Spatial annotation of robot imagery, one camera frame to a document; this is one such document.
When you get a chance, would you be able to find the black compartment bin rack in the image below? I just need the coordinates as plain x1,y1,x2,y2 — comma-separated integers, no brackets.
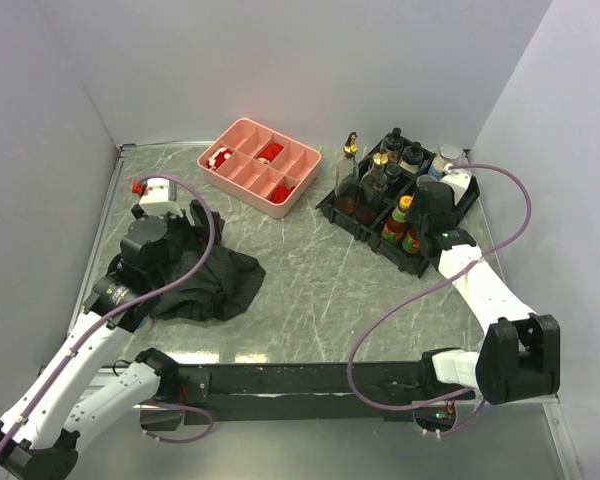
315,133,481,279

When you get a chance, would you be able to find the black base beam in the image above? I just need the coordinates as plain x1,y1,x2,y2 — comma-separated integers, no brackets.
139,347,476,434

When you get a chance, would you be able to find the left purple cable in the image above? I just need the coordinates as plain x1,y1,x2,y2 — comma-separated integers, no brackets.
0,173,219,476

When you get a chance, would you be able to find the blue label white granule bottle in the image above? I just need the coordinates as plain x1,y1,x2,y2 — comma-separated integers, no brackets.
428,144,466,179

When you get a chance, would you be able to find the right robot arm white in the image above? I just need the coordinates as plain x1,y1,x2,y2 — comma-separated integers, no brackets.
409,182,560,405

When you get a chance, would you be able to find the brown spice bottle black cap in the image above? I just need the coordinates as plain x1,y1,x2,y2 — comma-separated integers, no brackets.
380,127,404,164

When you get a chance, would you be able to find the pink divided organizer tray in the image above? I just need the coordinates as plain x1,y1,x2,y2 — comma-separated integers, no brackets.
197,118,321,219

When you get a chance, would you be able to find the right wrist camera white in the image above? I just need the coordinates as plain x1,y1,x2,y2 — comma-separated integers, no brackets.
440,167,473,205

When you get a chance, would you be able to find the red santa sock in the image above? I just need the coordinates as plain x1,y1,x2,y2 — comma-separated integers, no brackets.
256,142,284,165
206,147,233,170

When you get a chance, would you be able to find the sauce bottle yellow cap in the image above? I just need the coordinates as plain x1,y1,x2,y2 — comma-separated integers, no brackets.
381,195,413,245
401,226,420,255

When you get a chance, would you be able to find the white salt bottle black cap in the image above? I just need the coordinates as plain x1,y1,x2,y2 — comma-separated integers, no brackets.
399,142,424,174

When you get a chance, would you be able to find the glass oil bottle gold spout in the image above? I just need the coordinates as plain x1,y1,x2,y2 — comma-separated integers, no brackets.
355,153,388,226

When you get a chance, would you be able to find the red santa sock middle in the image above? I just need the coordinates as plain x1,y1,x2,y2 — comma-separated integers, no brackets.
256,142,284,165

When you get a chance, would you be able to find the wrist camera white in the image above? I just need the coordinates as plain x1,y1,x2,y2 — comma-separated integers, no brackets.
440,167,473,205
131,178,184,217

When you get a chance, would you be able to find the blue label jar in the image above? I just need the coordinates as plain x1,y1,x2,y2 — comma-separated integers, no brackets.
135,316,153,336

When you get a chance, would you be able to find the aluminium rail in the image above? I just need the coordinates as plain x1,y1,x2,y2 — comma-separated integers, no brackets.
411,391,560,407

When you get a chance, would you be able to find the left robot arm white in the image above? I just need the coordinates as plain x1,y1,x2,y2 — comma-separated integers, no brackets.
0,201,217,479

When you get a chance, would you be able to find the red santa sock left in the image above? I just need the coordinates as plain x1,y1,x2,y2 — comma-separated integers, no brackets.
206,147,233,170

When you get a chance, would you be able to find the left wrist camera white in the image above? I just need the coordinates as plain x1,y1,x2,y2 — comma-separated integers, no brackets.
131,178,184,217

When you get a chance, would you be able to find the black cloth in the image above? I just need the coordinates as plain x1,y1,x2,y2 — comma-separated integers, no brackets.
151,213,266,322

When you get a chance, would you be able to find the red sock front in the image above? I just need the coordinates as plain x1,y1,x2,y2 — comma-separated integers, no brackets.
269,184,295,205

